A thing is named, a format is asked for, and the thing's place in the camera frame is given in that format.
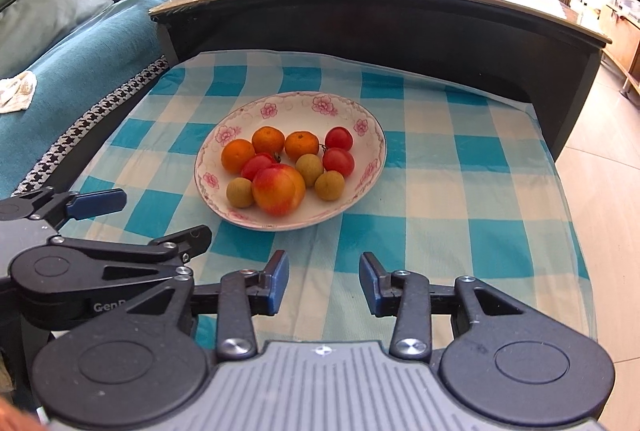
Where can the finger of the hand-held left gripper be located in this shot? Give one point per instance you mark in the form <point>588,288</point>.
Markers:
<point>197,238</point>
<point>97,203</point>

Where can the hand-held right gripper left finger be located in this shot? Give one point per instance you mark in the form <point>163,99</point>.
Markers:
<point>279,283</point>

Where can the dark wooden coffee table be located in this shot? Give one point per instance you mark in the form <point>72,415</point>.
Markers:
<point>375,21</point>

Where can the wooden media cabinet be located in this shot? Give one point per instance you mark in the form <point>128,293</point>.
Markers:
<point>622,41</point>

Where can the white floral plate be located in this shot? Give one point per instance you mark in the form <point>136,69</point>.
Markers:
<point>360,181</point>

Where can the tan longan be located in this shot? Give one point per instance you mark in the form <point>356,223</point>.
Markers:
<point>329,185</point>
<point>239,192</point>
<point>309,169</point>

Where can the cream towel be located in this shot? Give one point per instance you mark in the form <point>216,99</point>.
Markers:
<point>17,91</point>

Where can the large red-orange apple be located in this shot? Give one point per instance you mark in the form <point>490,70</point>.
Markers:
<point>278,189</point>

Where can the blue checked tablecloth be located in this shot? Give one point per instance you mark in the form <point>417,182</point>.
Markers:
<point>450,191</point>

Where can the person's right hand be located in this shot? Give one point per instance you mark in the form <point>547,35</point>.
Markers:
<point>15,418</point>

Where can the red cherry tomato with stem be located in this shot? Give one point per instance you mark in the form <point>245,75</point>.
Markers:
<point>255,167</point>

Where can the blue blanket with houndstooth trim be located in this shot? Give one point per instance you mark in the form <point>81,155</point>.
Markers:
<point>100,76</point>

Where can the small orange mandarin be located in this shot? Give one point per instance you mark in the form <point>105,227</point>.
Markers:
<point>238,155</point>
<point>301,145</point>
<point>268,139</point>

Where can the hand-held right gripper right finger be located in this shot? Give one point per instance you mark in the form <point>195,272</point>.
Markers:
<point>367,283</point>

